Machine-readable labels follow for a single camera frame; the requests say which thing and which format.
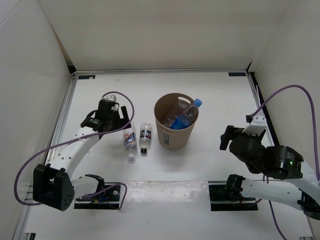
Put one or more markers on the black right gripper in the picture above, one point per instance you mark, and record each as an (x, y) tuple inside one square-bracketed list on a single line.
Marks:
[(230, 131)]

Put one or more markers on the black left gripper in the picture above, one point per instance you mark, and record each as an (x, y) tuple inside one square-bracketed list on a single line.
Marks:
[(121, 122)]

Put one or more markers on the clear bottle orange white label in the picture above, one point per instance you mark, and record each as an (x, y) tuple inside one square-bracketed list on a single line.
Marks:
[(130, 142)]

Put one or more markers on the clear Pepsi bottle black cap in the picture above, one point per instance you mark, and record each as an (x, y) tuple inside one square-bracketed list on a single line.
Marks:
[(145, 137)]

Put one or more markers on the water bottle blue cap label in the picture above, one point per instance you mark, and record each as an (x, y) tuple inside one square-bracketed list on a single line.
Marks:
[(188, 116)]

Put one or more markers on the clear bottle white cap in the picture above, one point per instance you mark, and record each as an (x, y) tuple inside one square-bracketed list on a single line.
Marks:
[(174, 112)]

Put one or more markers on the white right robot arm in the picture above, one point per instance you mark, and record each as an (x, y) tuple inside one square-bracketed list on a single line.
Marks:
[(277, 162)]

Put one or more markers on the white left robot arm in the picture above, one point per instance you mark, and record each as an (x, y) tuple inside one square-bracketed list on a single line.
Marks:
[(53, 184)]

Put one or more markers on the beige plastic waste bin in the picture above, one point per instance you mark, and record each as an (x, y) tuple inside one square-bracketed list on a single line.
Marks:
[(169, 138)]

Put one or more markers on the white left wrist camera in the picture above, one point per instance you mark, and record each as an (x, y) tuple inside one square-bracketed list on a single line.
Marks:
[(110, 98)]

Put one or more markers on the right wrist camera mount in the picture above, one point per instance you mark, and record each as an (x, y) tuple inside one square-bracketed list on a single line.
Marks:
[(257, 124)]

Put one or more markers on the aluminium left table rail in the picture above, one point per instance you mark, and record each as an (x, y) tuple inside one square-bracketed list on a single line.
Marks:
[(61, 121)]

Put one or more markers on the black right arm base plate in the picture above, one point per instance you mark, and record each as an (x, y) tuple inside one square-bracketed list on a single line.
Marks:
[(223, 201)]

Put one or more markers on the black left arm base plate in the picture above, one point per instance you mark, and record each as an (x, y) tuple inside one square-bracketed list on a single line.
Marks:
[(112, 198)]

